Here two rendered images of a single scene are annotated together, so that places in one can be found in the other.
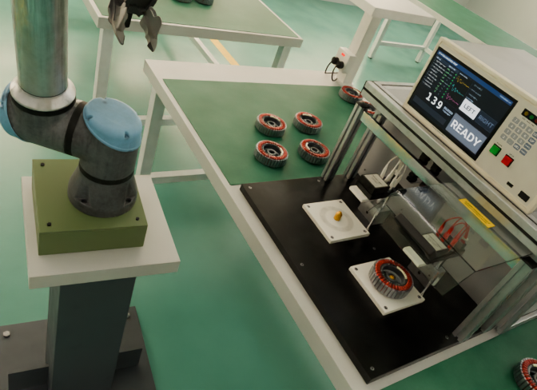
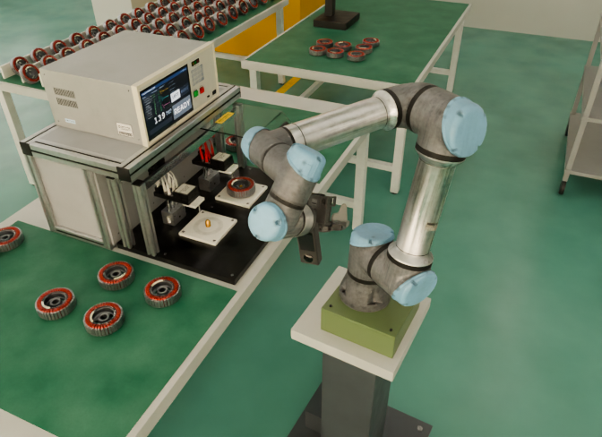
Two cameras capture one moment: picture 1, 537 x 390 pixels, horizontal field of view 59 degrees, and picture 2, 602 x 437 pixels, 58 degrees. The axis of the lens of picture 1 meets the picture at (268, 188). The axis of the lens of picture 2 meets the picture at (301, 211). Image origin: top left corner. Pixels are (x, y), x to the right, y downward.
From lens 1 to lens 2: 196 cm
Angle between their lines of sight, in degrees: 85
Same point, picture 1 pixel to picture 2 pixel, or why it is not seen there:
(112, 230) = not seen: hidden behind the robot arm
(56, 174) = (386, 319)
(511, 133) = (194, 79)
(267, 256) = (280, 244)
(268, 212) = (246, 253)
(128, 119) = (365, 227)
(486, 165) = (197, 104)
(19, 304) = not seen: outside the picture
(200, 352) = (255, 401)
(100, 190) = not seen: hidden behind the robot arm
